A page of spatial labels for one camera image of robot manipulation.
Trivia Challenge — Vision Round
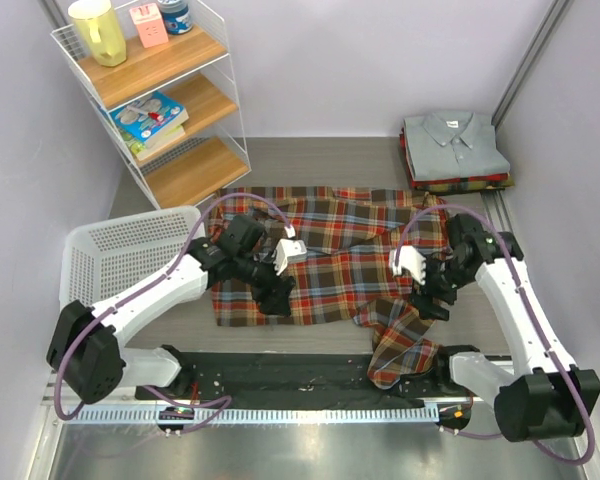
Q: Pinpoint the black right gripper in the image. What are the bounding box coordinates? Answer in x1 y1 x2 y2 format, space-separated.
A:
408 252 475 321

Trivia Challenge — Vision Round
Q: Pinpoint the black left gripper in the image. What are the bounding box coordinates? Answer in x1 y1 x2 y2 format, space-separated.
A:
233 248 294 315

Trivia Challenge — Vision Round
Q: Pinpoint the brown red plaid shirt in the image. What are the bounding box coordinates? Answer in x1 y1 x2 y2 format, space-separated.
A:
208 186 450 389

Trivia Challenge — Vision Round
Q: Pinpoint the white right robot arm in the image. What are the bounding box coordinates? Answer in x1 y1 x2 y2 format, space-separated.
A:
389 207 600 442

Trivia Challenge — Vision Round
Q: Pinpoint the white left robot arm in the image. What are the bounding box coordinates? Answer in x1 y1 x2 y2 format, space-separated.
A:
47 215 307 405

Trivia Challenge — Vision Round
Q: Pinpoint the folded grey shirt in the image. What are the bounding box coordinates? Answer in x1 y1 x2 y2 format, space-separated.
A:
404 110 510 182

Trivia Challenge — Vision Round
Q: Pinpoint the white plastic basket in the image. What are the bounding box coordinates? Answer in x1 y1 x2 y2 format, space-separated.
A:
59 206 200 307

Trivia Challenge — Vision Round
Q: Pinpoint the green book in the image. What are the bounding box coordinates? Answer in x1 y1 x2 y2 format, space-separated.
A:
118 125 185 163

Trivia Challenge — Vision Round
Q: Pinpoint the blue book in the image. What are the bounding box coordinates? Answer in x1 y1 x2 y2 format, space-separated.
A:
111 91 189 141

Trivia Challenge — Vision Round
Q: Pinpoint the blue white jar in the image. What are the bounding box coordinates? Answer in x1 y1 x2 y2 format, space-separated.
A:
157 0 193 35

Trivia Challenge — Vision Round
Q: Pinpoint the pink box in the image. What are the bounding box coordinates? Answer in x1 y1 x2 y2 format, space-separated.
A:
129 2 169 48

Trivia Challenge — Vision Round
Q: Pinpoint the yellow pitcher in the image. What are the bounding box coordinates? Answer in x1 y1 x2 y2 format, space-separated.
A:
68 0 127 67

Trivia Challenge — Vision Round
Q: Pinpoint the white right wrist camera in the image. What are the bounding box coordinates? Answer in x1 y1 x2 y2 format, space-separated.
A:
389 245 426 286

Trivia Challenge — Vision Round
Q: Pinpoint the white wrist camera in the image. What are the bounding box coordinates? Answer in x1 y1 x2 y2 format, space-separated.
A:
273 226 308 276
389 245 426 286

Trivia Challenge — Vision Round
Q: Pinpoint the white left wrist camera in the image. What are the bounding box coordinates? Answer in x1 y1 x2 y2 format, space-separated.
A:
273 226 308 276

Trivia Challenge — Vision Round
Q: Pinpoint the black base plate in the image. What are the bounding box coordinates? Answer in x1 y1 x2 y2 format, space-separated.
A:
134 349 481 407

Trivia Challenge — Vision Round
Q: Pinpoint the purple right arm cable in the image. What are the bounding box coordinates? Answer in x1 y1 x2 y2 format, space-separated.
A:
393 203 596 466

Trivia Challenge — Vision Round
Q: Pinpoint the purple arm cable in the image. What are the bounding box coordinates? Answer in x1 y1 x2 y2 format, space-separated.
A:
53 192 294 432
393 203 596 466

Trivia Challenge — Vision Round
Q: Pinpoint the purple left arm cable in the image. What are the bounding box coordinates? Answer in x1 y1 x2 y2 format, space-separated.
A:
53 192 294 432

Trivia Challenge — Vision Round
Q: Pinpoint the white slotted cable duct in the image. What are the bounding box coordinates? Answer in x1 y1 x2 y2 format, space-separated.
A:
72 403 439 426

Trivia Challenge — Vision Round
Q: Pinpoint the white wire wooden shelf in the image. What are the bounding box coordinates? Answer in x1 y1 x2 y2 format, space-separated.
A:
51 1 251 209

